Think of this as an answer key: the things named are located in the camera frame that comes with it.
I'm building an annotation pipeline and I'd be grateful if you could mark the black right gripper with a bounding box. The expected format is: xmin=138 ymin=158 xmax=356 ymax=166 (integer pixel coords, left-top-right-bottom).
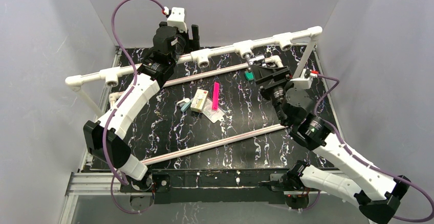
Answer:
xmin=250 ymin=64 xmax=294 ymax=127

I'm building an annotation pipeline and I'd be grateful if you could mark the chrome water faucet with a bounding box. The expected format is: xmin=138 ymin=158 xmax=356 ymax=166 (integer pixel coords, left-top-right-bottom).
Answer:
xmin=246 ymin=54 xmax=266 ymax=71

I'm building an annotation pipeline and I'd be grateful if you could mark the white PVC pipe frame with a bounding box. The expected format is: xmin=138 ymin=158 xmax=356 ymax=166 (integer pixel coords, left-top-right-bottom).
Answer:
xmin=65 ymin=26 xmax=322 ymax=121

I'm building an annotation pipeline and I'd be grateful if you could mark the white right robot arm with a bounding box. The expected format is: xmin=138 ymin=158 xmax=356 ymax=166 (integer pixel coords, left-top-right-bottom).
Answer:
xmin=251 ymin=65 xmax=408 ymax=223

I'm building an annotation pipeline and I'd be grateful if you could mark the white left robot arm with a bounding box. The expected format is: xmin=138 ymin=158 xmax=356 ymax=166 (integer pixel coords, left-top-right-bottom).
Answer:
xmin=83 ymin=22 xmax=200 ymax=191

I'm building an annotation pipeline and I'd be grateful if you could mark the green square block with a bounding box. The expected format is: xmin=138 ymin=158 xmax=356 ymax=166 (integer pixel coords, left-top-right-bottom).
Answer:
xmin=244 ymin=71 xmax=254 ymax=81

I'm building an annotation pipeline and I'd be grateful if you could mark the pink rectangular bar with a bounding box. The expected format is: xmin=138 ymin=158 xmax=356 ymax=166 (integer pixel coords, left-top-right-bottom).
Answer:
xmin=211 ymin=82 xmax=220 ymax=111

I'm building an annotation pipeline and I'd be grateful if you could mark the white small fitting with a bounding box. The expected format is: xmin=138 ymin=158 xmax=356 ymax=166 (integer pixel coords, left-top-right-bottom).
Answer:
xmin=176 ymin=98 xmax=190 ymax=107

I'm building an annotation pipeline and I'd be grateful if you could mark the teal small fitting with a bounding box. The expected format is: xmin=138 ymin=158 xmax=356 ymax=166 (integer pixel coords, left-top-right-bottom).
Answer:
xmin=181 ymin=101 xmax=191 ymax=112

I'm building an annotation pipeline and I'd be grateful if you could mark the beige small cardboard box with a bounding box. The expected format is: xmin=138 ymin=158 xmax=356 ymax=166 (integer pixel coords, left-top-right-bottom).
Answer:
xmin=190 ymin=89 xmax=209 ymax=113

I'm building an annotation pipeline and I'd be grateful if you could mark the clear plastic bag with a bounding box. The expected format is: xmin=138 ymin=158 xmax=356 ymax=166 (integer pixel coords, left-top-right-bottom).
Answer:
xmin=203 ymin=106 xmax=225 ymax=123

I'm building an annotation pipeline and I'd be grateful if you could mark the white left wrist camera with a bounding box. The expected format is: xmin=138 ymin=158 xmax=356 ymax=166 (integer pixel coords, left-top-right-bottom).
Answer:
xmin=166 ymin=7 xmax=188 ymax=33

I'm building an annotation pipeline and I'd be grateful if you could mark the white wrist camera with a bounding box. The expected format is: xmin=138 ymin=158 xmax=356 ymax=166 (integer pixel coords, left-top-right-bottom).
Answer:
xmin=166 ymin=7 xmax=188 ymax=33
xmin=291 ymin=69 xmax=319 ymax=89

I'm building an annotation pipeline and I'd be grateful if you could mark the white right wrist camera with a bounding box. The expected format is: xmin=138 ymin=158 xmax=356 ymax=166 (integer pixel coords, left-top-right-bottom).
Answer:
xmin=291 ymin=69 xmax=319 ymax=89

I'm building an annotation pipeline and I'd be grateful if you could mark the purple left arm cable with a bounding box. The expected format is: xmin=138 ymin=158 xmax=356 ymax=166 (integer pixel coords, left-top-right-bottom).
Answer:
xmin=101 ymin=0 xmax=168 ymax=215

